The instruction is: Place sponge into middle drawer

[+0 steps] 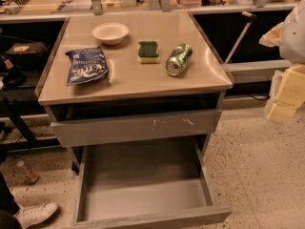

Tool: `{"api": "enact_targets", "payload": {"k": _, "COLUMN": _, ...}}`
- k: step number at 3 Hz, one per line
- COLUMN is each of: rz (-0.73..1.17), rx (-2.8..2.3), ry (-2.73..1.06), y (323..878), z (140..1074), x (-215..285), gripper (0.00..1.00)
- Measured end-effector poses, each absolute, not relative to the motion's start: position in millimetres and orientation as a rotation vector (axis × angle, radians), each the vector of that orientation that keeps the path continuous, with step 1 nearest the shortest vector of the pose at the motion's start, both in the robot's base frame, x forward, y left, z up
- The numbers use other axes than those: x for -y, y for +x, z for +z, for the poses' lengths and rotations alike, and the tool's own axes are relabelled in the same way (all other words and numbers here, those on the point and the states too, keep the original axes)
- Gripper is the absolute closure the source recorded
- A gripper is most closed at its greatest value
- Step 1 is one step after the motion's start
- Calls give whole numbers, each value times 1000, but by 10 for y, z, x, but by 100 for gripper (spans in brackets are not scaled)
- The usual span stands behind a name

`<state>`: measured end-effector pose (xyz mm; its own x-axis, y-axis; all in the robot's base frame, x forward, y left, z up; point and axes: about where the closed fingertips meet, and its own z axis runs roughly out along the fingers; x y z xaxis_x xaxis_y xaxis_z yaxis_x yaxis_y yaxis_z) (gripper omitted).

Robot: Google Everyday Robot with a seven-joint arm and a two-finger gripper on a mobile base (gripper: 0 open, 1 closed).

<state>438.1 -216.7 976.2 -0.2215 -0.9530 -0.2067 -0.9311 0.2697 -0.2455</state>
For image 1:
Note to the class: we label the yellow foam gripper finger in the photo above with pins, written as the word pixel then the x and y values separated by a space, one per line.
pixel 287 94

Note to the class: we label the green and yellow sponge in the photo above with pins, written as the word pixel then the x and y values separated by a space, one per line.
pixel 148 52

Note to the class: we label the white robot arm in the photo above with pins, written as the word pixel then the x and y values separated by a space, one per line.
pixel 289 36

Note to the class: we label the open grey middle drawer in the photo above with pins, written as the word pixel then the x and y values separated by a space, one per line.
pixel 151 184

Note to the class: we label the closed grey top drawer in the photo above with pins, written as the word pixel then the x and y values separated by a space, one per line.
pixel 135 127

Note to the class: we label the grey drawer cabinet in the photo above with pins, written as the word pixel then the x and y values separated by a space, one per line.
pixel 133 88

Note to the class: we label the white rod with black tip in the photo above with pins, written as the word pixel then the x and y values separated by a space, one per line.
pixel 251 17

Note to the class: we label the green soda can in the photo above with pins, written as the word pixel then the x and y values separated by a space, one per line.
pixel 178 61

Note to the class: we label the white paper bowl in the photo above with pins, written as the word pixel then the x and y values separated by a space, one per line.
pixel 110 33

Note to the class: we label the blue chip bag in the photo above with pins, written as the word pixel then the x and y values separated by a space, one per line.
pixel 87 65

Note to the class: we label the plastic bottle on floor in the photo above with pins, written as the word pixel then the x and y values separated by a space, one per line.
pixel 27 172

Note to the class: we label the white sneaker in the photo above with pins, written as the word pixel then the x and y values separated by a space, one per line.
pixel 33 215

